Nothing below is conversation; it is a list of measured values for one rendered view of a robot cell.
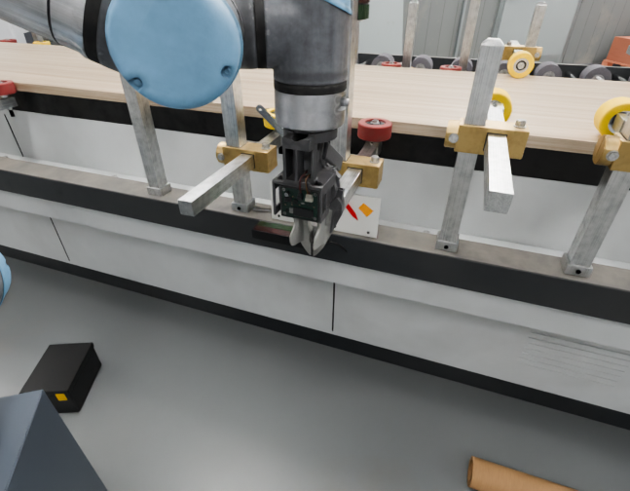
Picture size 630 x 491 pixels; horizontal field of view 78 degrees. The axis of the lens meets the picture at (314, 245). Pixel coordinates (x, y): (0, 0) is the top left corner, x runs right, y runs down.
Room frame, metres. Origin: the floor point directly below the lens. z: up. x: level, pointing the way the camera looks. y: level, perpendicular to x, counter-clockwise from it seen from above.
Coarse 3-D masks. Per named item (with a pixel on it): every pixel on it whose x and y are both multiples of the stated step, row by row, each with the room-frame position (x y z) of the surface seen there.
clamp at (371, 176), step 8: (352, 160) 0.77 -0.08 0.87; (360, 160) 0.77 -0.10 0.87; (368, 160) 0.77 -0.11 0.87; (344, 168) 0.76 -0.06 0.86; (352, 168) 0.76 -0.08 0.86; (360, 168) 0.75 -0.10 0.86; (368, 168) 0.74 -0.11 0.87; (376, 168) 0.74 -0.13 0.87; (368, 176) 0.74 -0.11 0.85; (376, 176) 0.74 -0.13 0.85; (360, 184) 0.75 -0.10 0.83; (368, 184) 0.74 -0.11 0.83; (376, 184) 0.74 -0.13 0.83
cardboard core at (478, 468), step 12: (468, 468) 0.56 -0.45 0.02; (480, 468) 0.53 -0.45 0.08; (492, 468) 0.53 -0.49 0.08; (504, 468) 0.54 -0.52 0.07; (468, 480) 0.53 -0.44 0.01; (480, 480) 0.51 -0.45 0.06; (492, 480) 0.51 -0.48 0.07; (504, 480) 0.50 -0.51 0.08; (516, 480) 0.50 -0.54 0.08; (528, 480) 0.50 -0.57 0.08; (540, 480) 0.50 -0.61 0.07
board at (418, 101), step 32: (0, 64) 1.70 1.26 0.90; (32, 64) 1.70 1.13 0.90; (64, 64) 1.70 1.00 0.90; (96, 64) 1.70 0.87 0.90; (96, 96) 1.26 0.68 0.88; (256, 96) 1.18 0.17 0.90; (384, 96) 1.18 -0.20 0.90; (416, 96) 1.18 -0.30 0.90; (448, 96) 1.18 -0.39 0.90; (512, 96) 1.18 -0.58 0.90; (544, 96) 1.18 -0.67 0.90; (576, 96) 1.18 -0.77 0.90; (608, 96) 1.18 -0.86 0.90; (416, 128) 0.93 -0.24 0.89; (544, 128) 0.89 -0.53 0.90; (576, 128) 0.89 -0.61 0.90
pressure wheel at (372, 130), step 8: (360, 120) 0.93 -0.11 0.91; (368, 120) 0.94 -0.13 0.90; (376, 120) 0.92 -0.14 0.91; (384, 120) 0.93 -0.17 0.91; (360, 128) 0.90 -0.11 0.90; (368, 128) 0.88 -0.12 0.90; (376, 128) 0.88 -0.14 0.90; (384, 128) 0.88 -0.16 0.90; (360, 136) 0.90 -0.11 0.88; (368, 136) 0.88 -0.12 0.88; (376, 136) 0.88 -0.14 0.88; (384, 136) 0.88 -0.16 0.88
